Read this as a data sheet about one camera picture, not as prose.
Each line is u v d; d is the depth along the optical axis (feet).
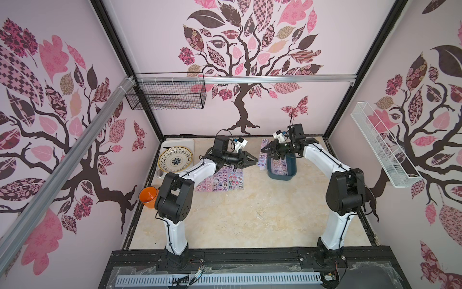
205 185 3.18
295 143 2.31
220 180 3.24
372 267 2.38
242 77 3.08
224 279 2.29
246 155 2.59
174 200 1.64
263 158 2.79
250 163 2.69
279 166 3.40
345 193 1.66
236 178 3.29
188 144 3.90
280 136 2.85
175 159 3.51
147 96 3.43
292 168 3.36
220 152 2.40
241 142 2.72
